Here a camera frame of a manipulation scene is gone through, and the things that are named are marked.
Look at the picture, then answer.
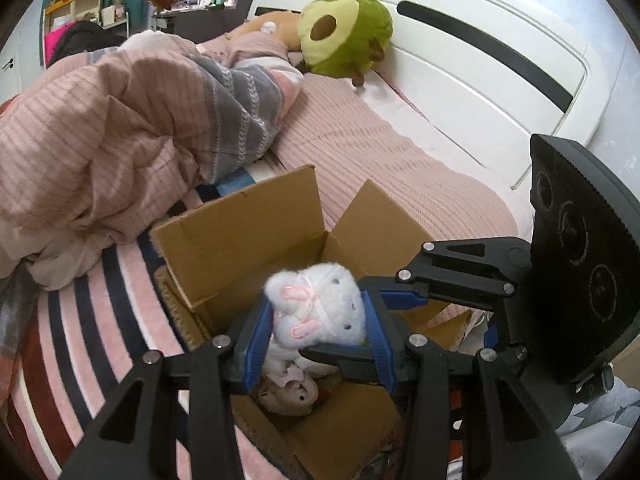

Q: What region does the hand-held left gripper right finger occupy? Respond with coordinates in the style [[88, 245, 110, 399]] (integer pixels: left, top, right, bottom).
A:
[[357, 287, 583, 480]]

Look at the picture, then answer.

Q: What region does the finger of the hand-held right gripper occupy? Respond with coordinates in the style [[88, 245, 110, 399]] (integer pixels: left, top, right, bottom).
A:
[[299, 310, 528, 386], [372, 237, 533, 313]]

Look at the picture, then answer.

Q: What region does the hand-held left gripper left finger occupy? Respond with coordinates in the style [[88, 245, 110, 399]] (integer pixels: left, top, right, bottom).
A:
[[60, 302, 276, 480]]

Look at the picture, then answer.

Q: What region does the cardboard box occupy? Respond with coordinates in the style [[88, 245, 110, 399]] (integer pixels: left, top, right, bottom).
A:
[[150, 164, 473, 480]]

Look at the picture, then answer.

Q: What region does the person's patterned pajamas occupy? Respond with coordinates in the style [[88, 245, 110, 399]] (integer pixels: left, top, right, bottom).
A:
[[555, 375, 640, 466]]

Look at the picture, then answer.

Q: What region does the white bed headboard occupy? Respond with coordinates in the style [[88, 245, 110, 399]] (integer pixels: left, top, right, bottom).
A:
[[250, 0, 616, 196]]

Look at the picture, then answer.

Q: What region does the green avocado plush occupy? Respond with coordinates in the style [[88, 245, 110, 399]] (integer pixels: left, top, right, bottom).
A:
[[297, 0, 394, 88]]

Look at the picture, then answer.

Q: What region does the pink grey patchwork duvet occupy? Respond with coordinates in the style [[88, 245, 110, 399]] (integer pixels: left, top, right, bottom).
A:
[[0, 30, 306, 401]]

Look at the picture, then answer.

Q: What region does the brown plush toy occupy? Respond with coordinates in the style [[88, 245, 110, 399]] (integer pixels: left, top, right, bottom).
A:
[[225, 10, 303, 53]]

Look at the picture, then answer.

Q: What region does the cluttered desk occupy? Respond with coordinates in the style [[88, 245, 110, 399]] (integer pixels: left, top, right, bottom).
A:
[[150, 2, 241, 43]]

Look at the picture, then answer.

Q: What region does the white door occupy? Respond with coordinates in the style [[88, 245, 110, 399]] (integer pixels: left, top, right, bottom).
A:
[[0, 35, 43, 106]]

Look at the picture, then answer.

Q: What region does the black garment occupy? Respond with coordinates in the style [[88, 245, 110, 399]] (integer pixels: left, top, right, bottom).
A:
[[47, 20, 128, 68]]

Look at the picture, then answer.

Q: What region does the pink bag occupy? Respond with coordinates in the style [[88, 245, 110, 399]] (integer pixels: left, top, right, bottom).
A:
[[44, 30, 68, 68]]

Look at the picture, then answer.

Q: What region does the white storage box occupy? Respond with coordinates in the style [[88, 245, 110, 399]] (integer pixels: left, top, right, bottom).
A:
[[100, 0, 131, 26]]

